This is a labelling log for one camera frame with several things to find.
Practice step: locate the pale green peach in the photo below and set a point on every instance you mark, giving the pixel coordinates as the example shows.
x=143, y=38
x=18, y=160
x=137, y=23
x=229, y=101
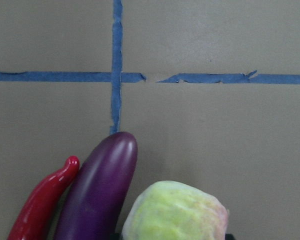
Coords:
x=171, y=210

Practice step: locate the purple eggplant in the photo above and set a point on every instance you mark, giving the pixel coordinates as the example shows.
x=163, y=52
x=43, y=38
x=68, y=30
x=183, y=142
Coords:
x=95, y=199

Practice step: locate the red chili pepper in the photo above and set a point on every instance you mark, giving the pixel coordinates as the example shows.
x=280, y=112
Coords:
x=32, y=223

